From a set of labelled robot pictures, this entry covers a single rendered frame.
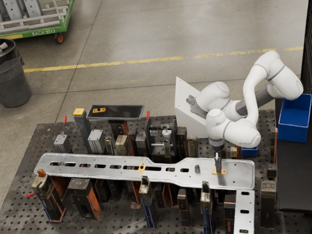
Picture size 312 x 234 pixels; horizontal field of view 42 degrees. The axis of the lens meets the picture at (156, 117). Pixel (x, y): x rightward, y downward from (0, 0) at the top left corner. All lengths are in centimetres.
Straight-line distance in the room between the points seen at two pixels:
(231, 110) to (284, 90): 52
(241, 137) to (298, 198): 47
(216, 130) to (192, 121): 85
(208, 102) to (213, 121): 84
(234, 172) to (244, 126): 43
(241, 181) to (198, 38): 347
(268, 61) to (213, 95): 59
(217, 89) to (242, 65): 214
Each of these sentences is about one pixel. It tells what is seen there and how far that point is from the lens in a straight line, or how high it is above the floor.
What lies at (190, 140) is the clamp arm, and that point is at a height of 110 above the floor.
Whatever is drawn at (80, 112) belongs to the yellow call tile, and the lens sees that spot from 277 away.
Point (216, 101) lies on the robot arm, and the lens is 289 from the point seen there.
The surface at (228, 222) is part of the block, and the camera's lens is 241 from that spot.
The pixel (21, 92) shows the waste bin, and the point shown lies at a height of 17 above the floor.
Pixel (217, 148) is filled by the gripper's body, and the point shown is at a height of 123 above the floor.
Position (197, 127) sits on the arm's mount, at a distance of 297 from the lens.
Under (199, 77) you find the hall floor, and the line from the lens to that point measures 483.
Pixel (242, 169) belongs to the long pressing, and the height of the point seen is 100.
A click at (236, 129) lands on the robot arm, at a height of 142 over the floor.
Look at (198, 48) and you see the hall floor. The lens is 538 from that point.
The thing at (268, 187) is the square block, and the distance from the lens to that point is 227.
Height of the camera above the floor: 282
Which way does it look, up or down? 40 degrees down
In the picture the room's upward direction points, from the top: 11 degrees counter-clockwise
